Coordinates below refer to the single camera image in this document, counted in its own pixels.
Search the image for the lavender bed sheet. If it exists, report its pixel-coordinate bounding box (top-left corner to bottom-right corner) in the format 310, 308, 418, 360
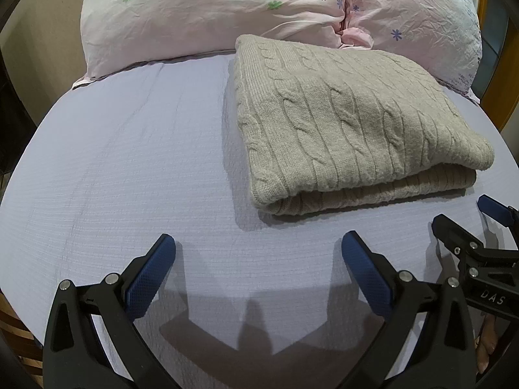
0, 53, 519, 389

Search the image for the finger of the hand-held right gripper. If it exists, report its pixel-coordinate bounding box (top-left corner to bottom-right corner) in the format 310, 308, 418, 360
431, 213, 488, 269
477, 194, 519, 228

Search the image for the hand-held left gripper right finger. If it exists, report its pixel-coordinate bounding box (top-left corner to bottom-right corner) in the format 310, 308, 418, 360
341, 230, 477, 389

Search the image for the pink floral pillow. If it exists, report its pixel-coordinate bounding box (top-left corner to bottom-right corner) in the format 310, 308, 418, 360
80, 0, 350, 81
344, 0, 484, 99

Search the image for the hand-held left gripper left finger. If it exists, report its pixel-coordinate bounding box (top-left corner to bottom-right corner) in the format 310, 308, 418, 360
42, 233, 177, 389

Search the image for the person's right hand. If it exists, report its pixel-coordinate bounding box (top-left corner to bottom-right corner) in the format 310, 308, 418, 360
476, 315, 499, 374

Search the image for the beige cable-knit sweater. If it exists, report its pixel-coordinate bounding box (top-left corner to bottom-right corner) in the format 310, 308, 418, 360
223, 34, 496, 216

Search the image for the yellow wooden bed frame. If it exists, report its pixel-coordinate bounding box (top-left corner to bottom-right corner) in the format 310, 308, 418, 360
476, 0, 514, 133

